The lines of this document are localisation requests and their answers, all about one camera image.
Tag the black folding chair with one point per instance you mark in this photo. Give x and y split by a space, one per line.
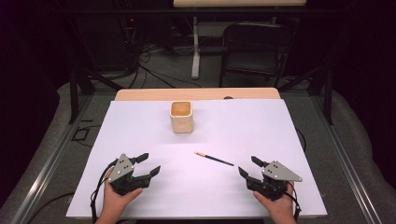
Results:
255 46

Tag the light background table top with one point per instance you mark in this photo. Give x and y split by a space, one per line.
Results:
239 2

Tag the wooden table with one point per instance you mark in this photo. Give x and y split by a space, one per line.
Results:
199 93

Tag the white table sheet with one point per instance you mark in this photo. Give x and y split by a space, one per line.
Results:
199 186

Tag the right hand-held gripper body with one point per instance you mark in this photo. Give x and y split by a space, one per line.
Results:
277 174

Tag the person's left hand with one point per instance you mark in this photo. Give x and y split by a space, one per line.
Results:
113 202

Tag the black metal stand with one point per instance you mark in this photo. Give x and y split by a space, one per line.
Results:
74 93
327 93

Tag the dark blue pencil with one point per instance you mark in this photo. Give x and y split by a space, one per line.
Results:
214 159

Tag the beige square cup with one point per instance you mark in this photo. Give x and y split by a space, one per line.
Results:
182 124

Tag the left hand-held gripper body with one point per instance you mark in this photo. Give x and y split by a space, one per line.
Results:
123 174

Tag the aluminium floor rail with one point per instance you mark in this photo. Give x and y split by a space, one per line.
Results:
345 168
46 174

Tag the white table leg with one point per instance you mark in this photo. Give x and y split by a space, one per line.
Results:
195 56

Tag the person's right hand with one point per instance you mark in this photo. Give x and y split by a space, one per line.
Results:
280 207

